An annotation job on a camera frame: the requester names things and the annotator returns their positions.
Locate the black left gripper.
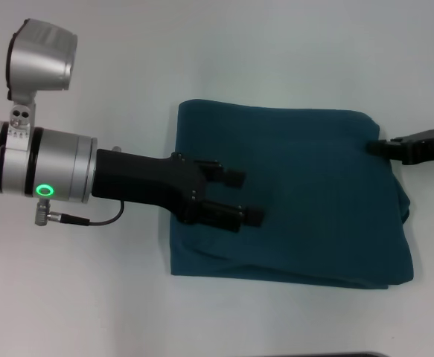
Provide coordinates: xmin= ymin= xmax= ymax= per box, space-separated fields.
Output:
xmin=90 ymin=147 xmax=265 ymax=234

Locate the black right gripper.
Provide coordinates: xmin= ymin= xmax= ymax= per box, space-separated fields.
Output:
xmin=367 ymin=128 xmax=434 ymax=165

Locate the teal T-shirt with FREE print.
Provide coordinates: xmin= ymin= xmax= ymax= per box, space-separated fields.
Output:
xmin=169 ymin=97 xmax=415 ymax=290

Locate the left arm cable with connectors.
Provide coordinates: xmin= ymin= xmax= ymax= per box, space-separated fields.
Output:
xmin=33 ymin=145 xmax=125 ymax=227

